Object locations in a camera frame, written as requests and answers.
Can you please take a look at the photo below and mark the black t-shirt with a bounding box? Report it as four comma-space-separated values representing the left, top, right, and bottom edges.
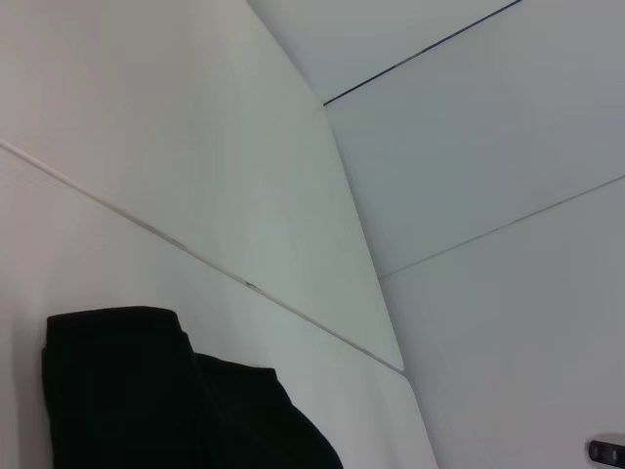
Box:
40, 306, 346, 469

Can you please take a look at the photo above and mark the black slotted bracket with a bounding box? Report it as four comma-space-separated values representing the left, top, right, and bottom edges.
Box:
587, 439, 625, 466

